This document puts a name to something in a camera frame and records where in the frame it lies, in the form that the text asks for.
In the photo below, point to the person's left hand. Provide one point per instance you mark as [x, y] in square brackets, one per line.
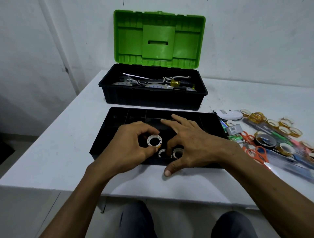
[122, 149]

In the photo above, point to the person's right hand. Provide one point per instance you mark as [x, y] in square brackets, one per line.
[201, 147]

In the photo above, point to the person's left thumb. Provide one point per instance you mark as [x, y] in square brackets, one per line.
[149, 152]

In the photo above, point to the person's right thumb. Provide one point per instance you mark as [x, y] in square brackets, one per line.
[173, 168]

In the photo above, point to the person's right middle finger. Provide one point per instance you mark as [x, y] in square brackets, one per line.
[173, 125]

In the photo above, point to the white-core clear tape roll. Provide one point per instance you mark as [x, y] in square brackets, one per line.
[157, 138]

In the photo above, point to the person's left forearm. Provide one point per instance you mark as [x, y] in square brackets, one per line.
[81, 203]

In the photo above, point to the person's right forearm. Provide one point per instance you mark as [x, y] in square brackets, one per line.
[267, 191]

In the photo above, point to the small clear tape roll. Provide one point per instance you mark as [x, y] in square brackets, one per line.
[177, 152]
[162, 153]

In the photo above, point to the white disc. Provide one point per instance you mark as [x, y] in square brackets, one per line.
[155, 85]
[121, 83]

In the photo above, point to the black compartment tray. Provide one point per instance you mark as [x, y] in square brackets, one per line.
[115, 122]

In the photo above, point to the green blue packet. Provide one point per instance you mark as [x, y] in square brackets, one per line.
[223, 125]

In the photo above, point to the white plastic device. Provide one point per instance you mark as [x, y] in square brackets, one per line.
[228, 114]

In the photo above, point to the small grey box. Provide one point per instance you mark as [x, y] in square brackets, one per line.
[234, 129]

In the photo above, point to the person's left leg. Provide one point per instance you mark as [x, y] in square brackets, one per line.
[136, 220]

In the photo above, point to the person's leg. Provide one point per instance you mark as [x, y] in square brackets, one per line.
[233, 225]
[136, 220]

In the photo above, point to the steel wrench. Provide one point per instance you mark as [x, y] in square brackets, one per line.
[128, 78]

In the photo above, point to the green white packet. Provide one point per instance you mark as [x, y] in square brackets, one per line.
[236, 139]

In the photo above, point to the small orange scissors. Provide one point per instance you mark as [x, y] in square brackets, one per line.
[247, 137]

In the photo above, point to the person's right leg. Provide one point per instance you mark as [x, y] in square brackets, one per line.
[233, 225]

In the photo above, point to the large black tape roll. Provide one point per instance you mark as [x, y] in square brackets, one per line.
[258, 141]

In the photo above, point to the black toolbox with green lid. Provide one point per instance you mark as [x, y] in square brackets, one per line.
[157, 39]

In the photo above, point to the large orange scissors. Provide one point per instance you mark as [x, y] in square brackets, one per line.
[260, 154]

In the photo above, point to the green pen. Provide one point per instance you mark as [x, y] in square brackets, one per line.
[282, 138]

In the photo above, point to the group of yellowish tape rolls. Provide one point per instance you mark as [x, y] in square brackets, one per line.
[284, 123]

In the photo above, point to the clear plastic tool packet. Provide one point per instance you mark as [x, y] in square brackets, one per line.
[292, 165]

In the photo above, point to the white wall pipe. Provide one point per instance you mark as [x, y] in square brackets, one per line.
[57, 44]

